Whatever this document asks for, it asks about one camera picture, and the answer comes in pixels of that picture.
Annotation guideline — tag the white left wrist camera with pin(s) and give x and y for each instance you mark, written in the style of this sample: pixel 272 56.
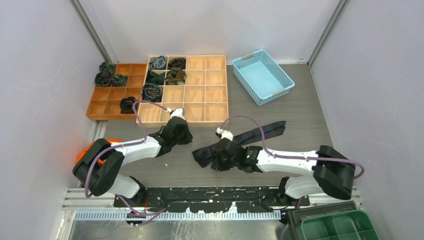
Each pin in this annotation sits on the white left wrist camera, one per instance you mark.
pixel 177 112

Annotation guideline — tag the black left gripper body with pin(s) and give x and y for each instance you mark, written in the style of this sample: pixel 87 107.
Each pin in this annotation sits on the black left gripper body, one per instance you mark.
pixel 184 138

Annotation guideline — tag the teal patterned rolled tie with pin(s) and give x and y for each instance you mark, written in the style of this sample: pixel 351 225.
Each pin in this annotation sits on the teal patterned rolled tie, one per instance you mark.
pixel 107 66

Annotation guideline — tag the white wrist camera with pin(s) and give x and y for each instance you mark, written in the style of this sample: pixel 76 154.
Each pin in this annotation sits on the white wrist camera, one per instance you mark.
pixel 224 134
pixel 177 112

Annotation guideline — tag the light blue plastic basket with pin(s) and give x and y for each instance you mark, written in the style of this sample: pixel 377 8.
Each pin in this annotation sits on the light blue plastic basket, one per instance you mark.
pixel 262 77

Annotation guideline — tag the green dotted rolled tie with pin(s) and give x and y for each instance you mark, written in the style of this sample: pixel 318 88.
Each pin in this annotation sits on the green dotted rolled tie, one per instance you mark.
pixel 119 80

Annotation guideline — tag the dark orange wooden compartment tray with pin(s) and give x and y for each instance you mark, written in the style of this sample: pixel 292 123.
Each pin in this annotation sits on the dark orange wooden compartment tray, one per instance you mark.
pixel 105 101

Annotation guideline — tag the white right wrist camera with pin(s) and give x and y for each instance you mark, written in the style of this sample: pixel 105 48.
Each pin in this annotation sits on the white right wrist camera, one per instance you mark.
pixel 224 134

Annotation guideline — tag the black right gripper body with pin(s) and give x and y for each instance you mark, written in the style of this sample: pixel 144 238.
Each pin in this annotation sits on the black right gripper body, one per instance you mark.
pixel 223 164

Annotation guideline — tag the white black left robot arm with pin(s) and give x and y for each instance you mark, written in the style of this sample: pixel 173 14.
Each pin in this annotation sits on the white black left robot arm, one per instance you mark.
pixel 98 168

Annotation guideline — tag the dark striped rolled tie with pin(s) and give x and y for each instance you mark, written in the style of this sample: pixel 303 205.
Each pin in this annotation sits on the dark striped rolled tie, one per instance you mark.
pixel 103 79

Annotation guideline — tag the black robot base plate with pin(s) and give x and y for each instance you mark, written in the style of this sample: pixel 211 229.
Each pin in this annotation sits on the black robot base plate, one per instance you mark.
pixel 245 199

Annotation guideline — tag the light wooden compartment tray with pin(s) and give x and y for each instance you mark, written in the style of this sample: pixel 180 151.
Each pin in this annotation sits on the light wooden compartment tray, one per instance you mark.
pixel 204 96

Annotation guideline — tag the dark brown rolled tie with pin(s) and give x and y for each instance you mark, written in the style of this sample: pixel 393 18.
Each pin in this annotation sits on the dark brown rolled tie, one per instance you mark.
pixel 177 63

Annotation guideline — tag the blue paisley rolled tie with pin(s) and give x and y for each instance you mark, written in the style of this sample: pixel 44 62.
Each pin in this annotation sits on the blue paisley rolled tie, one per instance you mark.
pixel 152 92

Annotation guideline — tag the navy brown striped tie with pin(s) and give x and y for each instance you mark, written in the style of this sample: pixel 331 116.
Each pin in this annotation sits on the navy brown striped tie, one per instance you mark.
pixel 206 155

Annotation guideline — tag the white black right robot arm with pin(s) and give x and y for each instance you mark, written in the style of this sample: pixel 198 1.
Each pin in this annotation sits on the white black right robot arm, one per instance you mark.
pixel 324 171

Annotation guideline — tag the green plastic bin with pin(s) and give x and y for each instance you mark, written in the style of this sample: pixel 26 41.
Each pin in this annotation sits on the green plastic bin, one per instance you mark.
pixel 347 225

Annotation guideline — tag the orange cloth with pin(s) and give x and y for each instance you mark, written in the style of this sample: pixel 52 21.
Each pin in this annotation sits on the orange cloth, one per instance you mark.
pixel 81 154

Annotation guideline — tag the green patterned rolled tie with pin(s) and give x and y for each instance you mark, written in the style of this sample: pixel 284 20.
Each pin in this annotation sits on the green patterned rolled tie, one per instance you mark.
pixel 176 77

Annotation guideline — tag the grey blue rolled tie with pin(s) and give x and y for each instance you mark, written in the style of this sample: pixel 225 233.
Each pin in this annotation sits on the grey blue rolled tie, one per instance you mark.
pixel 158 62

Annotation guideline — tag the dark green rolled tie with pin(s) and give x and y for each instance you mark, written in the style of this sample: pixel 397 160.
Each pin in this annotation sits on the dark green rolled tie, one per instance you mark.
pixel 156 78

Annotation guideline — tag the black rolled tie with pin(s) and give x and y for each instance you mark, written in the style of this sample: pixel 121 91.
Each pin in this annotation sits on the black rolled tie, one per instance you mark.
pixel 126 105

